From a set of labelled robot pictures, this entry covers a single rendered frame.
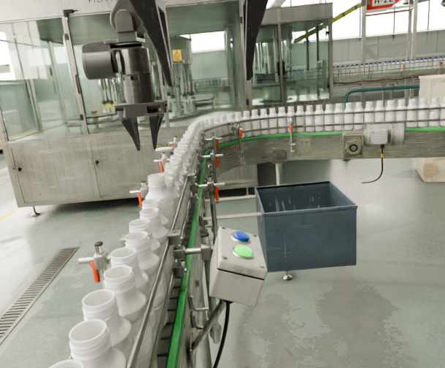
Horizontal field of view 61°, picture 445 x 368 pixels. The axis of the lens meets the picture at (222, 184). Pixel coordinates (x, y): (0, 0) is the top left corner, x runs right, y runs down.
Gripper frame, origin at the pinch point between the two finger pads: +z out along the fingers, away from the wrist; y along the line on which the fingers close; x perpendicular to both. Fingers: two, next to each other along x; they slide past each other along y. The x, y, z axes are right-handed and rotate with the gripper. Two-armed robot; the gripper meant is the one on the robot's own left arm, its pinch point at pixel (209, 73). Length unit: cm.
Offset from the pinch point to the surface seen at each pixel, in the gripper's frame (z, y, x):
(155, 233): 27.2, -13.3, 33.4
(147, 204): 24, -16, 42
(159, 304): 35.0, -11.9, 22.2
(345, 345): 139, 55, 135
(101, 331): 24.8, -13.5, 1.8
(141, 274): 27.1, -12.9, 17.6
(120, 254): 24.3, -16.0, 19.2
